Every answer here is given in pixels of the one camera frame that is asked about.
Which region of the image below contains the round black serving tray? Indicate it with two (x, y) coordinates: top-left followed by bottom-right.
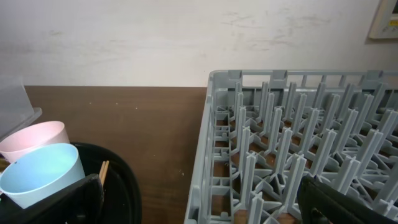
(72, 142), (142, 224)

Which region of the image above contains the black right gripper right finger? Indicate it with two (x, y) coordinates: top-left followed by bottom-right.
(297, 176), (395, 224)

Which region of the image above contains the wooden chopstick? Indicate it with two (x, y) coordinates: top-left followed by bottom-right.
(99, 161), (106, 184)
(102, 161), (109, 186)

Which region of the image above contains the clear plastic waste container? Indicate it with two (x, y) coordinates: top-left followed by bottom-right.
(0, 76), (42, 140)

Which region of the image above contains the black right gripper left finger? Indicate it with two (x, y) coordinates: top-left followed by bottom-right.
(1, 174), (104, 224)

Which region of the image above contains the light blue plastic cup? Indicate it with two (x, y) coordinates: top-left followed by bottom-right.
(1, 143), (86, 208)

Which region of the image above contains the pink plastic cup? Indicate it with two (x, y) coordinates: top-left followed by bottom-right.
(1, 121), (70, 163)

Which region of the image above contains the beige wall panel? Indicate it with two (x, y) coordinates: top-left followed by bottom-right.
(368, 0), (397, 39)

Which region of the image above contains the grey dishwasher rack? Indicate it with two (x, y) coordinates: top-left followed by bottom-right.
(184, 70), (397, 223)

